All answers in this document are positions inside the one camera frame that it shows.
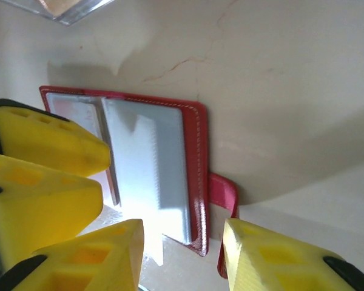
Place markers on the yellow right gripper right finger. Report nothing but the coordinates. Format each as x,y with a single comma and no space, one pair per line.
276,263

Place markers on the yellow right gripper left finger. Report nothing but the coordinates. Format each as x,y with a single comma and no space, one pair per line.
103,260

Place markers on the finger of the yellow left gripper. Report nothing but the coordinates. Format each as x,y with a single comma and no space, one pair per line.
54,142
42,209

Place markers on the red leather card holder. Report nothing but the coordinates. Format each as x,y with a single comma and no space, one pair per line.
200,151

